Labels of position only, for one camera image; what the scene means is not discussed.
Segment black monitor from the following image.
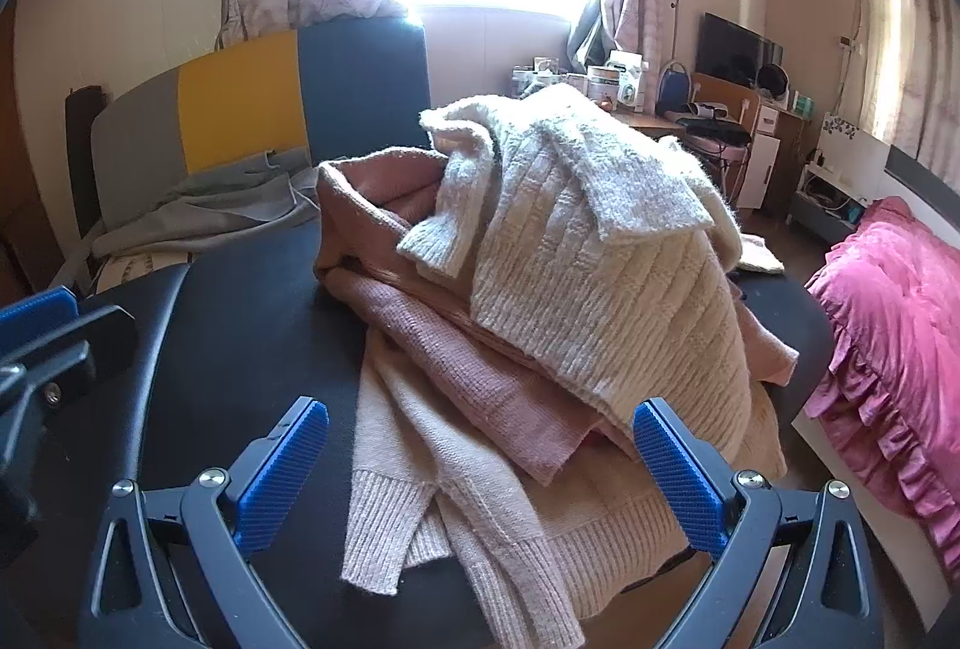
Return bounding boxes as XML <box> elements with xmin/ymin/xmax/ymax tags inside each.
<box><xmin>696</xmin><ymin>13</ymin><xmax>785</xmax><ymax>91</ymax></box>

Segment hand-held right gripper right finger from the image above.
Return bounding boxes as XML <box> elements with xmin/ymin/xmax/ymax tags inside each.
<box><xmin>632</xmin><ymin>398</ymin><xmax>875</xmax><ymax>649</ymax></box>

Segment white knit sweater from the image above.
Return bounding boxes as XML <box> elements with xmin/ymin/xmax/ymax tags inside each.
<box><xmin>396</xmin><ymin>83</ymin><xmax>785</xmax><ymax>440</ymax></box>

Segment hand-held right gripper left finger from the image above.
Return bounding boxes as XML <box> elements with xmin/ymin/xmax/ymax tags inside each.
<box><xmin>79</xmin><ymin>395</ymin><xmax>331</xmax><ymax>649</ymax></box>

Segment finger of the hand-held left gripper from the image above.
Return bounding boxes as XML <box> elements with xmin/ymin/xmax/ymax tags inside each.
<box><xmin>0</xmin><ymin>287</ymin><xmax>140</xmax><ymax>425</ymax></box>

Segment white bed frame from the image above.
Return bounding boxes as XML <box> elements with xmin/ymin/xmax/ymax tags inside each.
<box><xmin>791</xmin><ymin>409</ymin><xmax>960</xmax><ymax>612</ymax></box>

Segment white board flower stickers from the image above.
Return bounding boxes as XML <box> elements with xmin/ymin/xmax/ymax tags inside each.
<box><xmin>806</xmin><ymin>113</ymin><xmax>891</xmax><ymax>208</ymax></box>

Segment white round tub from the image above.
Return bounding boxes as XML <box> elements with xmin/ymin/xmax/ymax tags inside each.
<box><xmin>586</xmin><ymin>65</ymin><xmax>622</xmax><ymax>104</ymax></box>

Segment pink stool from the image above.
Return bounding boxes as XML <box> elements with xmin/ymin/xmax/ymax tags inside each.
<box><xmin>694</xmin><ymin>139</ymin><xmax>751</xmax><ymax>204</ymax></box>

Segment black bag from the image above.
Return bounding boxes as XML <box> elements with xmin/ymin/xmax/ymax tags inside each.
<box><xmin>679</xmin><ymin>116</ymin><xmax>752</xmax><ymax>149</ymax></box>

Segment grey cloth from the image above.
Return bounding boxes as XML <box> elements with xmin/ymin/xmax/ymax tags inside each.
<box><xmin>94</xmin><ymin>150</ymin><xmax>323</xmax><ymax>260</ymax></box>

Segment pink knit sweater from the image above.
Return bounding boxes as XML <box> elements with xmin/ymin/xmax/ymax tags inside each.
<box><xmin>313</xmin><ymin>148</ymin><xmax>800</xmax><ymax>486</ymax></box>

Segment dark grey storage bin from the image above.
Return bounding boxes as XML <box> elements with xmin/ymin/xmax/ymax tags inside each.
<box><xmin>791</xmin><ymin>195</ymin><xmax>860</xmax><ymax>247</ymax></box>

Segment white carton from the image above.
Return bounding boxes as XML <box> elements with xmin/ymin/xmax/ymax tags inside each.
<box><xmin>609</xmin><ymin>51</ymin><xmax>647</xmax><ymax>112</ymax></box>

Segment grey yellow blue chair backrest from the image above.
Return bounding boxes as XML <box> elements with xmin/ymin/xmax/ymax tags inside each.
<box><xmin>90</xmin><ymin>15</ymin><xmax>432</xmax><ymax>230</ymax></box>

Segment pale sheer curtain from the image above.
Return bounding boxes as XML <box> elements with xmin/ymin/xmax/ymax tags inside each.
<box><xmin>855</xmin><ymin>0</ymin><xmax>960</xmax><ymax>159</ymax></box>

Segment beige knit sweater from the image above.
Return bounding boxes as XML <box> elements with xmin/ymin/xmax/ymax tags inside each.
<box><xmin>341</xmin><ymin>349</ymin><xmax>788</xmax><ymax>649</ymax></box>

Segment wooden desk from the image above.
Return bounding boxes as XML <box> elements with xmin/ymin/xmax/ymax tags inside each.
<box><xmin>600</xmin><ymin>70</ymin><xmax>812</xmax><ymax>219</ymax></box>

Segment pink ruffled bedding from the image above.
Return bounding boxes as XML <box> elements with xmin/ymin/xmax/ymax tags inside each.
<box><xmin>804</xmin><ymin>195</ymin><xmax>960</xmax><ymax>571</ymax></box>

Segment beige pillow triangle print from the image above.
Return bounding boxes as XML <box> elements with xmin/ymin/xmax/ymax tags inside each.
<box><xmin>90</xmin><ymin>248</ymin><xmax>197</xmax><ymax>292</ymax></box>

